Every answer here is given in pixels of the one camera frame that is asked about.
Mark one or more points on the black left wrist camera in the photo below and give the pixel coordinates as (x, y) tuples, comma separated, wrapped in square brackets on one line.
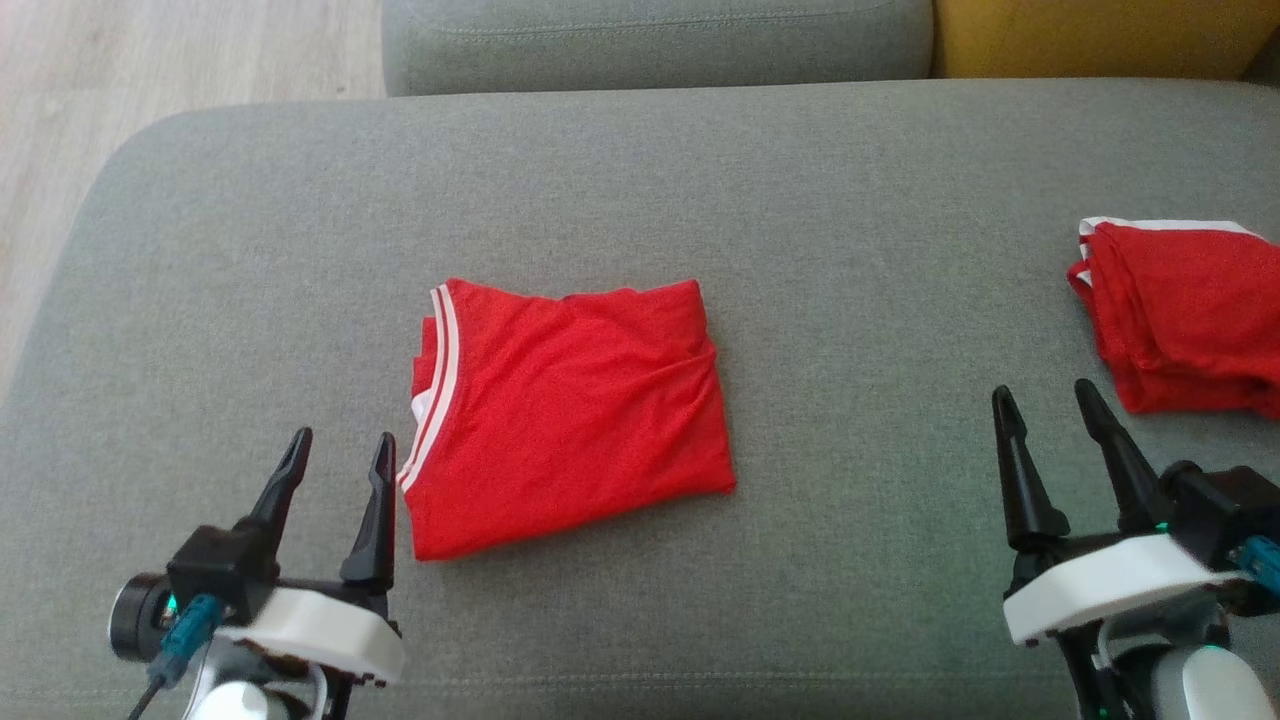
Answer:
[(210, 570)]

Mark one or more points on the teal right camera connector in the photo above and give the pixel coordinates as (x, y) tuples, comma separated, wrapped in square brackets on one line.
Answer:
[(1262, 562)]

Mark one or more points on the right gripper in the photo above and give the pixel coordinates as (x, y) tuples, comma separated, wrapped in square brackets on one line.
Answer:
[(1100, 585)]

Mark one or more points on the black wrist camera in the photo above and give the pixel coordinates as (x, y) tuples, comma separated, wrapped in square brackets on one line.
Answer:
[(1225, 505), (210, 570)]

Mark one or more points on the yellow sofa backrest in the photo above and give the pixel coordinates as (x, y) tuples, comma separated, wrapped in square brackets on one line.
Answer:
[(1100, 35)]

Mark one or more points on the teal left camera connector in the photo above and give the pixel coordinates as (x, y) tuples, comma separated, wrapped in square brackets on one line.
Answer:
[(188, 635)]

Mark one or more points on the teal camera connector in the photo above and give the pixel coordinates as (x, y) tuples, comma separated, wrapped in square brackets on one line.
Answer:
[(188, 635), (1262, 562)]

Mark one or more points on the large grey sofa chaise cushion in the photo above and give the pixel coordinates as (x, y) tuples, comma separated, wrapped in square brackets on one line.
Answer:
[(800, 200)]

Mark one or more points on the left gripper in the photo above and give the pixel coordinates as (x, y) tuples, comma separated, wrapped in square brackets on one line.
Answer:
[(320, 630)]

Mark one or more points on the red garment with white trim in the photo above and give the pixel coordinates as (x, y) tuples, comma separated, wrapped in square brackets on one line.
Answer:
[(1190, 310), (570, 410)]

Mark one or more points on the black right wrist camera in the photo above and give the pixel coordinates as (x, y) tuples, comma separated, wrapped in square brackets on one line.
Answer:
[(1225, 505)]

